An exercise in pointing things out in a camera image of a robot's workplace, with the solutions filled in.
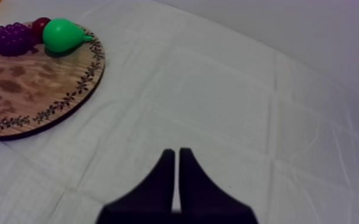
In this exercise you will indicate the round wooden board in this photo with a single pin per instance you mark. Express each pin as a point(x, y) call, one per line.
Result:
point(35, 84)

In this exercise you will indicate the small red fruit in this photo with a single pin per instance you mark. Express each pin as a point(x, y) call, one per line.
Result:
point(39, 26)

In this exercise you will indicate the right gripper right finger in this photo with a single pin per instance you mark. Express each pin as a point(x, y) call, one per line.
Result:
point(204, 197)

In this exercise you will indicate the green toy pear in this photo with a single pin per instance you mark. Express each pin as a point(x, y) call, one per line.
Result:
point(62, 35)

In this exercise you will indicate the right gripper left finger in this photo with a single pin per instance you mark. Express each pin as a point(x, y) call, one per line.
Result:
point(149, 194)

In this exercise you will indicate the purple toy grapes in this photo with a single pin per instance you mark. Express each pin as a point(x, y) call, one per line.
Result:
point(10, 39)

